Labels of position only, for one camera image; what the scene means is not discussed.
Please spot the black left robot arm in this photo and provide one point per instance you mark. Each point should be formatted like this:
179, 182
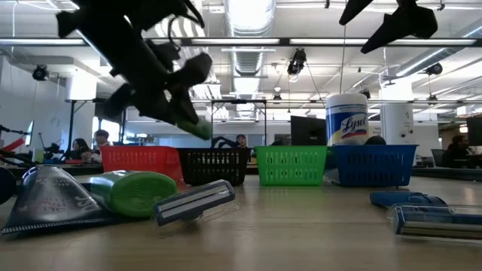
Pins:
98, 26

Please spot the dark shaving cream tube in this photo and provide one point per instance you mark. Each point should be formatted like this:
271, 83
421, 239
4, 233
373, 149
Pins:
52, 199

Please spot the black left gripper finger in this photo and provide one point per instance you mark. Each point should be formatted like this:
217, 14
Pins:
118, 99
184, 105

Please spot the black background robot arm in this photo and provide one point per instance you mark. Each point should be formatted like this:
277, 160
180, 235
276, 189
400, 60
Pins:
223, 142

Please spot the black computer monitor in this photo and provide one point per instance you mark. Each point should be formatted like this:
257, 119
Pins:
308, 131
475, 131

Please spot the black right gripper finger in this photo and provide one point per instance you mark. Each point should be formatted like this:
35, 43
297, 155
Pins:
356, 8
410, 22

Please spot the person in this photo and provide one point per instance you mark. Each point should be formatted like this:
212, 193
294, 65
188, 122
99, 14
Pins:
101, 138
456, 150
80, 148
241, 141

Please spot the black plastic basket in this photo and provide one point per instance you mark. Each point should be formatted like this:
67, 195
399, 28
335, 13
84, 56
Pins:
212, 165

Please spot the hanging black camera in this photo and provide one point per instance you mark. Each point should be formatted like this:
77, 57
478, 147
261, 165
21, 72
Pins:
297, 62
40, 72
434, 69

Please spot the white Lysol wipes canister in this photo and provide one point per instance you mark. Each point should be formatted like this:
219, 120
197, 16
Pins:
346, 116

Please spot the blue disposable razor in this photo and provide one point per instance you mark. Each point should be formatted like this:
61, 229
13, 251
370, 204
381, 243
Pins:
433, 222

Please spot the silver ceiling duct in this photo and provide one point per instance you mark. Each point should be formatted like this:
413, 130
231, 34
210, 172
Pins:
248, 56

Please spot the green plastic basket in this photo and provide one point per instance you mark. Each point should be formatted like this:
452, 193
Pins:
290, 165

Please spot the blue plastic basket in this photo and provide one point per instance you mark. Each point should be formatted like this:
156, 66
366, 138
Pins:
374, 165

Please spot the red plastic basket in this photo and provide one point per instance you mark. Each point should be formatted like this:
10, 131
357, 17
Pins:
139, 160

